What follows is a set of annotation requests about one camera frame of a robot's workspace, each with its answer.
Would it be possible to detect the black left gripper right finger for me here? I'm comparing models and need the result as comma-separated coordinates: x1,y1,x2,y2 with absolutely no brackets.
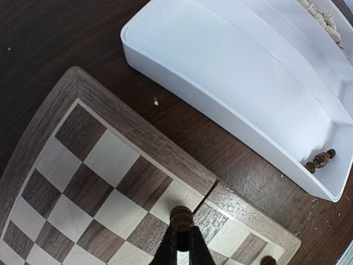
189,226,214,265

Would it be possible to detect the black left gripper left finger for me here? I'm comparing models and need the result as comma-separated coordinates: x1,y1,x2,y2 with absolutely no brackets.
153,225,177,265

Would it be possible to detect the dark chess pawn pile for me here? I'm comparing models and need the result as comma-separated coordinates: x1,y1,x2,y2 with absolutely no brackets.
170,206,194,252

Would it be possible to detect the dark chess piece crossing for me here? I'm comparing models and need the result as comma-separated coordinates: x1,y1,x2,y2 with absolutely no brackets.
304,149,336,174

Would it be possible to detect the wooden chess board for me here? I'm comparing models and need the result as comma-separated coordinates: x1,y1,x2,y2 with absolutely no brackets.
1,67,301,264

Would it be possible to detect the pile of white chess pieces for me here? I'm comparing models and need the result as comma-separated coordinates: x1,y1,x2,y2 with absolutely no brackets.
298,1,352,58

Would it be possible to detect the white plastic divided tray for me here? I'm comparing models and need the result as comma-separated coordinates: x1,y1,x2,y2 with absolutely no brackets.
120,1,352,202

